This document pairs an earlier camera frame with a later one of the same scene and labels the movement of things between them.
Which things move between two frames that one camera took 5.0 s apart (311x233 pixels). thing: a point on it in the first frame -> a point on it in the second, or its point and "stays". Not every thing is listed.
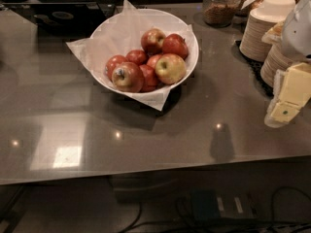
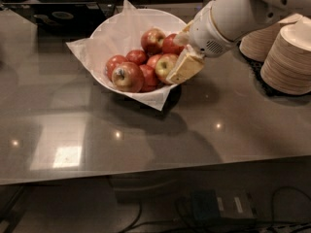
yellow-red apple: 170,68 stays
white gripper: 297,38 -> 204,35
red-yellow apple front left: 127,78 stays
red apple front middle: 150,78 stays
